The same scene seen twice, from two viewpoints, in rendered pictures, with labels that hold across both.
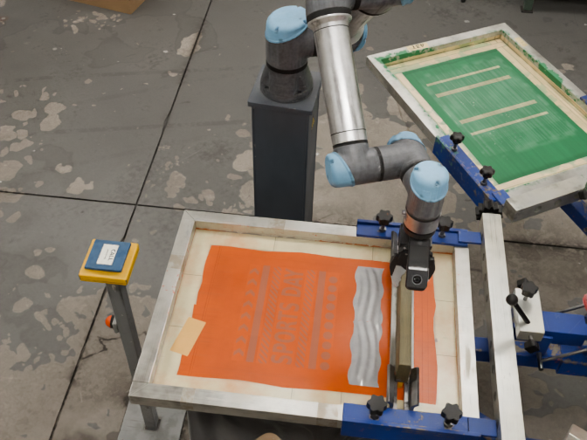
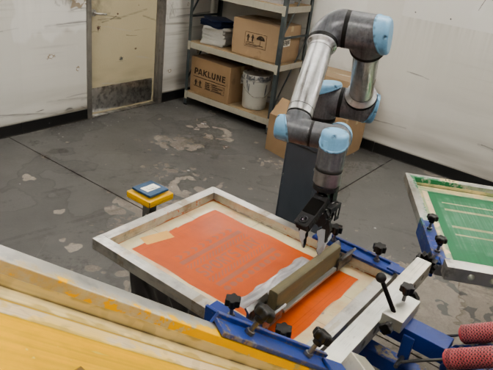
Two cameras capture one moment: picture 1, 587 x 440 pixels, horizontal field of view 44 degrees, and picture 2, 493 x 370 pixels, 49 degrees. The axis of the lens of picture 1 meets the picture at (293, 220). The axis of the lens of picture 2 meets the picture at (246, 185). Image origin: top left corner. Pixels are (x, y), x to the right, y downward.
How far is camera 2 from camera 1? 0.94 m
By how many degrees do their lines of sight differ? 32
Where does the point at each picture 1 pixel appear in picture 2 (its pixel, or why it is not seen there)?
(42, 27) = (244, 157)
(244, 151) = not seen: hidden behind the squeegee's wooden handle
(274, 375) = (189, 276)
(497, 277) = (396, 288)
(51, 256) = not seen: hidden behind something
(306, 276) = (260, 245)
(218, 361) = (162, 255)
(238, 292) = (208, 233)
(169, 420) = not seen: outside the picture
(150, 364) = (119, 232)
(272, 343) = (205, 263)
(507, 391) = (342, 344)
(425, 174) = (330, 131)
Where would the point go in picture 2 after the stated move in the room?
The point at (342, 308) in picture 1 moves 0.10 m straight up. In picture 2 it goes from (269, 269) to (274, 242)
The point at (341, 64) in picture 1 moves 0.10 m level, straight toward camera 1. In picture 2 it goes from (313, 63) to (296, 67)
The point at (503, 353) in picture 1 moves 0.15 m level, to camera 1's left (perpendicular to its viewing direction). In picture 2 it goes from (360, 324) to (308, 300)
